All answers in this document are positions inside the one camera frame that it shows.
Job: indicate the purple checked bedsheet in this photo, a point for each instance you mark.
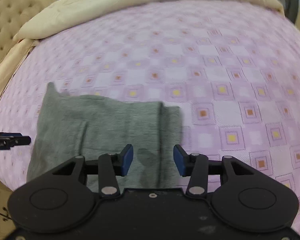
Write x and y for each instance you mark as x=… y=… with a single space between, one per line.
x=215 y=55

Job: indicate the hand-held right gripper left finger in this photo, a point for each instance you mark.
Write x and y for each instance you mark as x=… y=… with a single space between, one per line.
x=126 y=160

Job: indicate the beige satin bed cover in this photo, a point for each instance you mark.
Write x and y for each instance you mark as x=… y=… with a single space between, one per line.
x=7 y=72

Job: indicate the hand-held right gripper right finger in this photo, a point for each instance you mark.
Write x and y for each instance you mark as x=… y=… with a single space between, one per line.
x=180 y=162

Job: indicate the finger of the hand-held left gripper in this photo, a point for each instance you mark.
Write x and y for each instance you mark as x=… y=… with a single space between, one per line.
x=20 y=140

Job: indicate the grey speckled pants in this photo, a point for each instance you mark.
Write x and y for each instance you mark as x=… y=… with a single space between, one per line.
x=102 y=122

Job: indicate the beige tufted headboard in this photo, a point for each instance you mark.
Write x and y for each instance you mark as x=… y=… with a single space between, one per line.
x=10 y=12

